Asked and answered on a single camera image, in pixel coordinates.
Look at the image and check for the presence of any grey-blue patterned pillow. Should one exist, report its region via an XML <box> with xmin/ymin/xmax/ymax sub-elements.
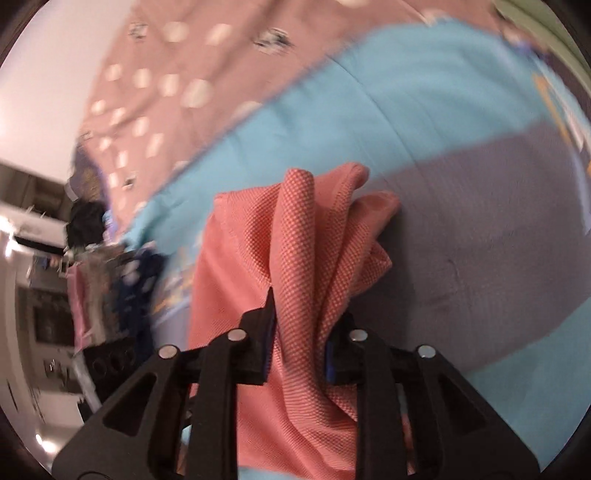
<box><xmin>67</xmin><ymin>143</ymin><xmax>112</xmax><ymax>199</ymax></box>

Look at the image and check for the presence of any navy blue garment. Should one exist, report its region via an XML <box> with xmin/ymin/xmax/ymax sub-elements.
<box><xmin>113</xmin><ymin>249</ymin><xmax>167</xmax><ymax>342</ymax></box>

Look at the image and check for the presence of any dark cabinet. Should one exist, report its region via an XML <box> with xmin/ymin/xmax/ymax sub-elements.
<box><xmin>18</xmin><ymin>286</ymin><xmax>77</xmax><ymax>356</ymax></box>

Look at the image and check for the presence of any dark clothes pile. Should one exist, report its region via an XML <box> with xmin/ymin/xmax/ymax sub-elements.
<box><xmin>67</xmin><ymin>198</ymin><xmax>109</xmax><ymax>250</ymax></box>

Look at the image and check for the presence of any blue and grey printed bedsheet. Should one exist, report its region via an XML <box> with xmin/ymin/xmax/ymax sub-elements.
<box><xmin>120</xmin><ymin>21</ymin><xmax>591</xmax><ymax>480</ymax></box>

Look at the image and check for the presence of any coral knit shirt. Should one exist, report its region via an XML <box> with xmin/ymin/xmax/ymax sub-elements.
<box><xmin>187</xmin><ymin>161</ymin><xmax>416</xmax><ymax>480</ymax></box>

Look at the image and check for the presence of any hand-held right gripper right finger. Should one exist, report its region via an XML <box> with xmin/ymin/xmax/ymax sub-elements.
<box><xmin>323</xmin><ymin>309</ymin><xmax>541</xmax><ymax>480</ymax></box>

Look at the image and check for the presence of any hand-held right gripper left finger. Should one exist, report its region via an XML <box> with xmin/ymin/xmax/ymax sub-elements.
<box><xmin>52</xmin><ymin>286</ymin><xmax>278</xmax><ymax>480</ymax></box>

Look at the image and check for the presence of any pink folded garment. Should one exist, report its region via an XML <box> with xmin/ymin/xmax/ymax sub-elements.
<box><xmin>69</xmin><ymin>263</ymin><xmax>93</xmax><ymax>352</ymax></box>

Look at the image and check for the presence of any pink dotted blanket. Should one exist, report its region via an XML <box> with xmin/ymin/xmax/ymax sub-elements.
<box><xmin>74</xmin><ymin>0</ymin><xmax>509</xmax><ymax>222</ymax></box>

